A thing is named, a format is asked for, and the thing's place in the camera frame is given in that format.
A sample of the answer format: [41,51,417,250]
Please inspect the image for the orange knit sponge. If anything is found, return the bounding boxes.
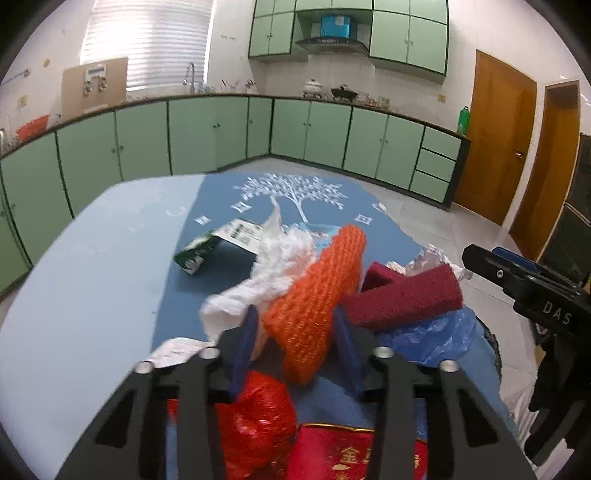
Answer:
[262,224,369,387]

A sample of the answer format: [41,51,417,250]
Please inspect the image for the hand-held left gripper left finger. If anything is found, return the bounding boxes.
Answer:
[54,305,262,480]

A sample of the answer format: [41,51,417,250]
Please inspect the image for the crumpled white paper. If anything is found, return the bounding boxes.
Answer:
[148,337,221,371]

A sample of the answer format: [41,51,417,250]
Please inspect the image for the person's right hand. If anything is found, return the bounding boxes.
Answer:
[524,323,591,469]

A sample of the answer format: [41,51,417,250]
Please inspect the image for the clear plastic wrap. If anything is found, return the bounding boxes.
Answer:
[385,244,472,282]

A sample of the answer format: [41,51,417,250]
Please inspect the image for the open wooden door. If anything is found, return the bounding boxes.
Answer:
[508,80,582,262]

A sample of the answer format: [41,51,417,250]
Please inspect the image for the brown cardboard box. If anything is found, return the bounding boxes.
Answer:
[61,56,129,122]

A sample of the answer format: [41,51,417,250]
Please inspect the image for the closed wooden door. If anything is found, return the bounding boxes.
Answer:
[452,49,539,226]

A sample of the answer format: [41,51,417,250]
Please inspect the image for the range hood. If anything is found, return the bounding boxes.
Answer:
[295,36,370,59]

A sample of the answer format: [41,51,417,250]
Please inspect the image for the green kitchen cabinets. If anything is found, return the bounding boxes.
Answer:
[248,0,450,78]
[0,95,472,296]

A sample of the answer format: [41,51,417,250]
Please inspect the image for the blue box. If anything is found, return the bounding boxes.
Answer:
[320,15,354,39]

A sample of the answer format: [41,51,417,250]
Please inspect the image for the white window blinds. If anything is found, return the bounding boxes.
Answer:
[81,0,218,92]

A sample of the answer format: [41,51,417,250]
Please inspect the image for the green upper kitchen cabinets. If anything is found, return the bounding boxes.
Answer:
[248,0,450,78]

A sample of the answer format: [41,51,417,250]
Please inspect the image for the blue plastic bag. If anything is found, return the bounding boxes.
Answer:
[378,306,477,368]

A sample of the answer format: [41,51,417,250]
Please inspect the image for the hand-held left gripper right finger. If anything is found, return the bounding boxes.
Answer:
[331,305,539,480]

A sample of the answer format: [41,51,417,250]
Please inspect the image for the red plastic bag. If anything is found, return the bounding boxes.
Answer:
[167,369,297,480]

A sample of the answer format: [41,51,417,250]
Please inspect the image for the white crumpled plastic bag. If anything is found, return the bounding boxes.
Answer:
[201,200,320,357]

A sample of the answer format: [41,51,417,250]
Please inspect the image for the dark red scouring pad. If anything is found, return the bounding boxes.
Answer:
[341,261,464,331]

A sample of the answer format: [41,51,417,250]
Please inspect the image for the red plastic basin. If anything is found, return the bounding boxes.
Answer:
[16,115,51,140]

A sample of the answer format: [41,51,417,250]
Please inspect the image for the blue tree-print table mat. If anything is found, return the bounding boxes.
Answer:
[150,172,505,480]

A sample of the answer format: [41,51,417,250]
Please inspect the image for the green white carton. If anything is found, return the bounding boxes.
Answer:
[174,220,265,276]

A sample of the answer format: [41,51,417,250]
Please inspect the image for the metal faucet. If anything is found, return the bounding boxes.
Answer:
[181,62,198,96]

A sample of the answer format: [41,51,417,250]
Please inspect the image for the green lower kitchen cabinets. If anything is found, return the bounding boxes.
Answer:
[0,95,472,296]

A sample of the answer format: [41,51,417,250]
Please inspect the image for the red gold-print envelope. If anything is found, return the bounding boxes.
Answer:
[286,421,429,480]

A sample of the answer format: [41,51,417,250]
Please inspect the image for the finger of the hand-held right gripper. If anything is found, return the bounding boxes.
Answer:
[492,247,580,287]
[463,244,532,298]

